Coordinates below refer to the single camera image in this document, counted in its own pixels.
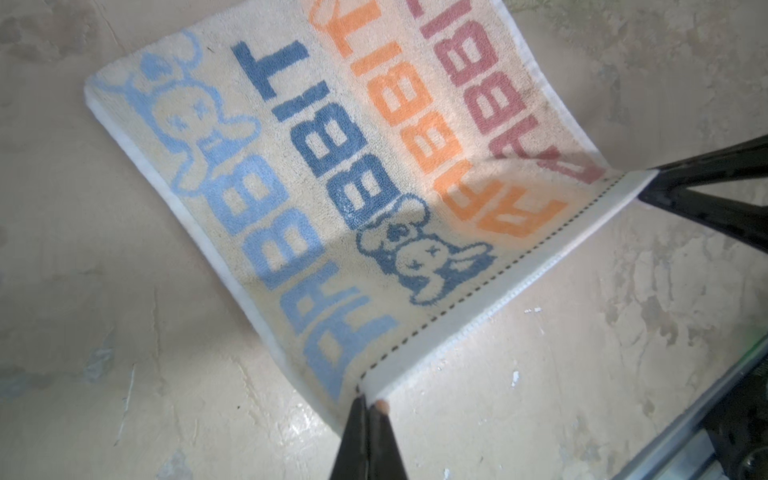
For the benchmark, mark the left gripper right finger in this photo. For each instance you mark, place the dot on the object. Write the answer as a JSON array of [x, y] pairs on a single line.
[[384, 458]]

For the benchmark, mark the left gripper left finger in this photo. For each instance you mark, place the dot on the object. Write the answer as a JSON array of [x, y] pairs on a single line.
[[351, 461]]

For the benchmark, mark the white printed rabbit towel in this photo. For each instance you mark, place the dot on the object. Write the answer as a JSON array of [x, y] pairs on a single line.
[[367, 178]]

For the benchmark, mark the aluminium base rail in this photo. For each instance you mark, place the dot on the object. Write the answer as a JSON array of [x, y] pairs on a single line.
[[723, 435]]

